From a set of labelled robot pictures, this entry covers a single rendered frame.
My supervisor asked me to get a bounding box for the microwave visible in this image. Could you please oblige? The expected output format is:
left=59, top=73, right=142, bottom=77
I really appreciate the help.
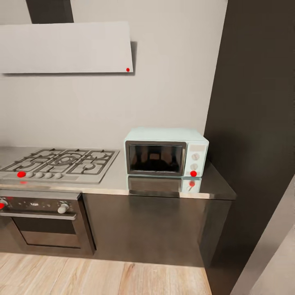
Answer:
left=124, top=127, right=209, bottom=178

